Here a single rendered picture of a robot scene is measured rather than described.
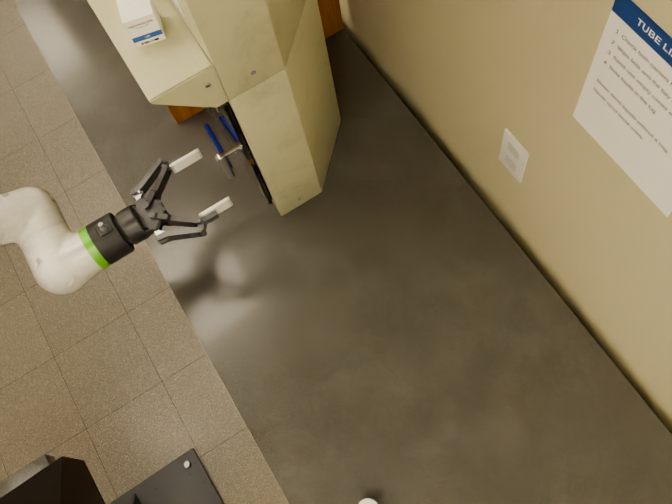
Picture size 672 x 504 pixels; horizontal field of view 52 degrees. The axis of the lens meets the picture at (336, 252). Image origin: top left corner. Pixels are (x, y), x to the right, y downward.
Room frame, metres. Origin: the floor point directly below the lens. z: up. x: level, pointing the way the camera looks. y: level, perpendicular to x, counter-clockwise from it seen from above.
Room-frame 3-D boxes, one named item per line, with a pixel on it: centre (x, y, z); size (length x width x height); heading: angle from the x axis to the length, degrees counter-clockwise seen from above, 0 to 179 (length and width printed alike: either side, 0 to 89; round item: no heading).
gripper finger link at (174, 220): (0.68, 0.29, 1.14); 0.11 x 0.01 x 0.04; 64
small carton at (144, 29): (0.83, 0.18, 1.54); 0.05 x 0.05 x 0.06; 2
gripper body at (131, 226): (0.71, 0.35, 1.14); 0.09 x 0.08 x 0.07; 106
